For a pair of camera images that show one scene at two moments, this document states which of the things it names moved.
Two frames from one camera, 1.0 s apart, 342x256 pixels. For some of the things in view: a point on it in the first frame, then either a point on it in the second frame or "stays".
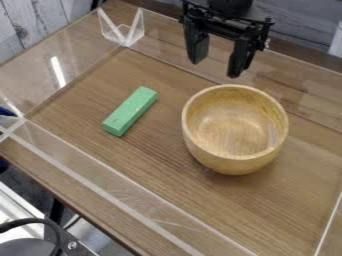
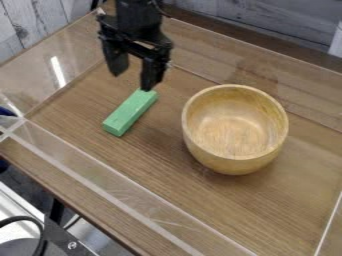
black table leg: (56, 211) stays
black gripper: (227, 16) -> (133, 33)
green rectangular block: (128, 112) stays
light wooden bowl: (233, 126) stays
